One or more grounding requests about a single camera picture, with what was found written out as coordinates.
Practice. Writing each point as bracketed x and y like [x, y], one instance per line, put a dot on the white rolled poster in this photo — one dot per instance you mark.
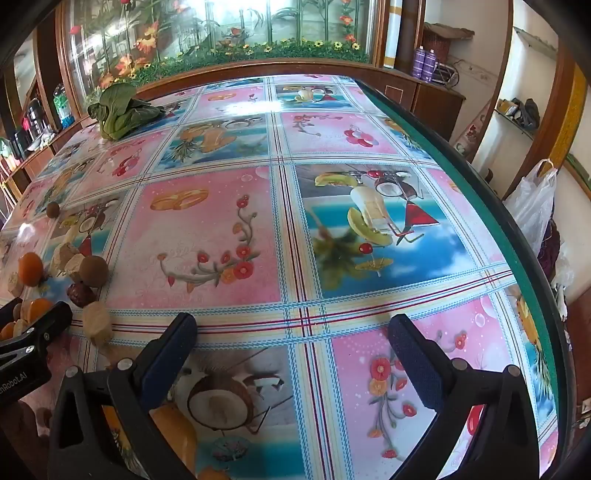
[397, 32]

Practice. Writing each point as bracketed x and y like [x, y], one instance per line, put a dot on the dark shoes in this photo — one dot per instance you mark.
[526, 113]

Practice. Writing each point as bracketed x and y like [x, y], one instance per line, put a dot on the white bowl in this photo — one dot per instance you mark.
[39, 141]

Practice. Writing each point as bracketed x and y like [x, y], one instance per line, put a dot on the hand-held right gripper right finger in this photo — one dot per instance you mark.
[415, 364]

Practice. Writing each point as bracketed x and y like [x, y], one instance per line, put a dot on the green bok choy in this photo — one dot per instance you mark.
[122, 113]

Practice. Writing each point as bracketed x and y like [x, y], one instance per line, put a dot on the wooden door frame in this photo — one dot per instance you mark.
[561, 115]

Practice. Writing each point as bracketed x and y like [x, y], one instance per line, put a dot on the red jujube date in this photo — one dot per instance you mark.
[82, 295]

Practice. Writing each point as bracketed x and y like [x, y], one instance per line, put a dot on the dark purple cloth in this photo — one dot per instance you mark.
[551, 244]

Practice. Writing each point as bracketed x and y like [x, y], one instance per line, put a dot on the brown longan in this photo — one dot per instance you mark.
[95, 272]
[17, 310]
[52, 209]

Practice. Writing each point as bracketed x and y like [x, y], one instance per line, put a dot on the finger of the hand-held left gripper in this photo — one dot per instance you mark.
[7, 311]
[51, 321]

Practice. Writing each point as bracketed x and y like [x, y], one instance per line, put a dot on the beige pastry block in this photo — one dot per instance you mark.
[20, 326]
[15, 282]
[76, 267]
[97, 323]
[60, 258]

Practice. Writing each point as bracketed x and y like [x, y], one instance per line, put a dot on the glass artificial flower display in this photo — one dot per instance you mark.
[231, 27]

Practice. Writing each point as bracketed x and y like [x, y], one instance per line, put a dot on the black thermos jug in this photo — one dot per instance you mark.
[18, 144]

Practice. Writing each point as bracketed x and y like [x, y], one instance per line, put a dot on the white plastic bag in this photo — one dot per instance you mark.
[531, 207]

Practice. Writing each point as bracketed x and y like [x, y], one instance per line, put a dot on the green snack bag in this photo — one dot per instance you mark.
[3, 150]

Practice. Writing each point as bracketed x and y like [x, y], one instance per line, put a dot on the brown wicker basket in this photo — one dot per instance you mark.
[436, 44]

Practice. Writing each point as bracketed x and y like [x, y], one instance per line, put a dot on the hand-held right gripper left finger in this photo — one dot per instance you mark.
[170, 357]

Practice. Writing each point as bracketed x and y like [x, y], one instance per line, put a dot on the green plastic bottle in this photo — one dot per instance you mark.
[62, 104]

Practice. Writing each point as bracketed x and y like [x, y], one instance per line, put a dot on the orange mandarin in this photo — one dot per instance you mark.
[30, 267]
[7, 330]
[40, 308]

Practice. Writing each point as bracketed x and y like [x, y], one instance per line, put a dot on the black coffee pot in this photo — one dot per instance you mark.
[34, 114]

